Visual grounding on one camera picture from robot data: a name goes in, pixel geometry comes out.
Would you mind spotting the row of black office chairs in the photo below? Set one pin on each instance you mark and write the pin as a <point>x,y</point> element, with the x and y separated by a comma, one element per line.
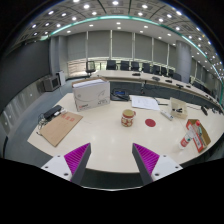
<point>135,66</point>

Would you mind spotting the flat round red coaster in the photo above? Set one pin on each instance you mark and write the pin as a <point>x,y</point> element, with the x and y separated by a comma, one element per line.
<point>150,122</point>

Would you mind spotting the recessed ceiling lights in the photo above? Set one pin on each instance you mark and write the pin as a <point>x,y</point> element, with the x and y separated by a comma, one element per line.
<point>86,6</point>

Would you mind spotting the black marker pen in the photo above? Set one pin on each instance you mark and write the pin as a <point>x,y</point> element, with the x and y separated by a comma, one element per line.
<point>179,110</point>

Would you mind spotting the red floral ceramic mug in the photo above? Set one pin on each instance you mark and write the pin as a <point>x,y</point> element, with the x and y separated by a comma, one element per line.
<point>127,118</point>

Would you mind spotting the white printed paper sheets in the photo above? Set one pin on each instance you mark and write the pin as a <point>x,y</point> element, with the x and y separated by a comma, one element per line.
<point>144,102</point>

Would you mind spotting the dark slim pen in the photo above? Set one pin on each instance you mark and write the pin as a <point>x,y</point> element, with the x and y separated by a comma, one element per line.
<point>162,104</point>

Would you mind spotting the open brown cardboard box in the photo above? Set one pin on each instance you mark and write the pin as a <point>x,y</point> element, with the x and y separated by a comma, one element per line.
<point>204,138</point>

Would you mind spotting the long curved conference desk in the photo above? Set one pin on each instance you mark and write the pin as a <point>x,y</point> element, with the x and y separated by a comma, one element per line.
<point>126,75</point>

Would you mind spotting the grey boxy monitor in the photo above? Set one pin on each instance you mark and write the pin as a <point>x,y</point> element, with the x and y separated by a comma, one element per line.
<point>51,83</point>

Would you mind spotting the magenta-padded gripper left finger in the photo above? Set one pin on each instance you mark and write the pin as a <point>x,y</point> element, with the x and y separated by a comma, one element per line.
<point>76,159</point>

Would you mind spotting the white desk organizer box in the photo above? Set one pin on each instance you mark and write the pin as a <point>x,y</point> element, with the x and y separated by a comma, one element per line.
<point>178,115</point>

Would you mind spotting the white copy paper box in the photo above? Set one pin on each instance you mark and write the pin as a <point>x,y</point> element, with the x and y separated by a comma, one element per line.
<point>90,95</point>

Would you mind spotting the black flat electronic device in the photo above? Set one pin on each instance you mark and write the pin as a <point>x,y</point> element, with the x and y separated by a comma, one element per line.
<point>52,111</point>

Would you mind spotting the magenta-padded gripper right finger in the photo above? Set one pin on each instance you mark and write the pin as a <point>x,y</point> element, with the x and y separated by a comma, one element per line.
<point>147,159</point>

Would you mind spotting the white remote control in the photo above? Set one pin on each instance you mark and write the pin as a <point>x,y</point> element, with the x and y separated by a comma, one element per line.
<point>166,115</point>

